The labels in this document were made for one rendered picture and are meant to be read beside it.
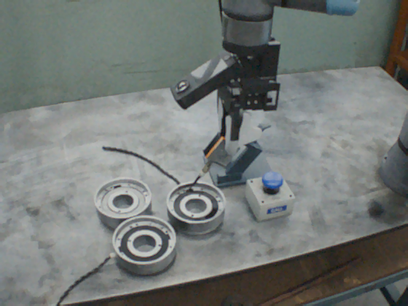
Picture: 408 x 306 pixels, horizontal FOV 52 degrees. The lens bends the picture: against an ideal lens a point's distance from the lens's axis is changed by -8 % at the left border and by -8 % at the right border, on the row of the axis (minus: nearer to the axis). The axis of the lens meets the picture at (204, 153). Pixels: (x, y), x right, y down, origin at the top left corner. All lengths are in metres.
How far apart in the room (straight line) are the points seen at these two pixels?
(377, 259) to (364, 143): 0.30
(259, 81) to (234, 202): 0.27
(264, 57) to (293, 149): 0.37
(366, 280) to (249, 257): 0.43
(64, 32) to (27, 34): 0.19
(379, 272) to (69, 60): 1.83
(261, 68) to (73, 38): 1.73
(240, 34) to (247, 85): 0.09
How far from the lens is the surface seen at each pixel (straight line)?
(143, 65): 2.45
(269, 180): 0.81
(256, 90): 0.69
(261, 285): 1.05
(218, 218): 0.79
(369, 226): 0.88
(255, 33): 0.64
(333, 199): 0.91
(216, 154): 0.77
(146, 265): 0.72
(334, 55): 2.90
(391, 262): 1.19
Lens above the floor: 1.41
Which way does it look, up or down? 39 degrees down
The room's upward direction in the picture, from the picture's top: 2 degrees clockwise
